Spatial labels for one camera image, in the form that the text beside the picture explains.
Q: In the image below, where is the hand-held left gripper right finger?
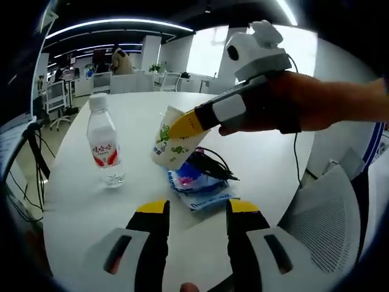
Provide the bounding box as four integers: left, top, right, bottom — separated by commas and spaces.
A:
225, 198, 314, 292

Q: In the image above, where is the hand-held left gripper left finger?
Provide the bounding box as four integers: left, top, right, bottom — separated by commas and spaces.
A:
83, 199, 171, 292

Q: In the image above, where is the white paper cup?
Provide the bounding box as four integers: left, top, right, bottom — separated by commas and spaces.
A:
150, 105, 211, 170

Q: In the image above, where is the blue wet wipes pack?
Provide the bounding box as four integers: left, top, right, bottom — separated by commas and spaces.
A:
166, 148, 241, 212

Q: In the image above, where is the clear plastic water bottle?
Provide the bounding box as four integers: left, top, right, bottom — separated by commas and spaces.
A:
86, 93, 126, 189

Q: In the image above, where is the person's right hand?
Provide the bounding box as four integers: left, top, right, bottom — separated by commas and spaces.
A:
218, 71, 305, 137

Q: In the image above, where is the ceiling light strip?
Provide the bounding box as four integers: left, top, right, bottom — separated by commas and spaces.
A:
45, 18, 195, 40
275, 0, 298, 27

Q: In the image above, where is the white office chair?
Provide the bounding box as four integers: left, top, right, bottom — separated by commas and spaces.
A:
92, 71, 112, 94
45, 80, 73, 131
164, 72, 182, 92

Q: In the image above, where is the white table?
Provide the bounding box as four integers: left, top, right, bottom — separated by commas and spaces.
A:
42, 91, 317, 287

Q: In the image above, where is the grey mesh office chair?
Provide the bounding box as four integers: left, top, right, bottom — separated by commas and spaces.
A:
278, 164, 365, 274

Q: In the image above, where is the black laptop stand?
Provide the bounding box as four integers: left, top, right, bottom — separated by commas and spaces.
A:
2, 120, 57, 221

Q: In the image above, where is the open laptop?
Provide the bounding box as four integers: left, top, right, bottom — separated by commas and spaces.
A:
0, 114, 39, 165

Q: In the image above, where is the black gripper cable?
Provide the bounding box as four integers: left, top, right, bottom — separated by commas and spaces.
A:
287, 53, 305, 187

